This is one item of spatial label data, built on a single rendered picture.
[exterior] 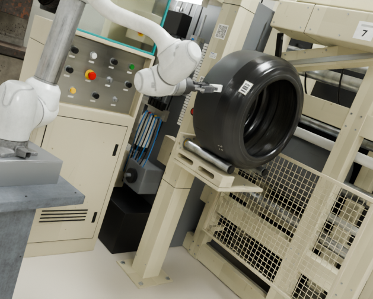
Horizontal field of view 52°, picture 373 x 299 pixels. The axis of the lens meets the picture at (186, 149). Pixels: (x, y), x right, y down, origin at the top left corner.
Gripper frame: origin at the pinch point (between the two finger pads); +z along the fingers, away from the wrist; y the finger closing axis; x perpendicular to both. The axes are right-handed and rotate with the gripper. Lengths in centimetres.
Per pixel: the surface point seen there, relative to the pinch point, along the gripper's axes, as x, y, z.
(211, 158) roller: 35.5, 1.2, 10.9
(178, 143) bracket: 36.2, 23.4, 7.1
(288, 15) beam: -39, 15, 56
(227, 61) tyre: -11.1, 7.9, 11.5
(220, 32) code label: -22.5, 32.8, 26.9
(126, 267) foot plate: 124, 38, 2
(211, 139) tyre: 24.6, -0.4, 5.6
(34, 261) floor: 118, 55, -49
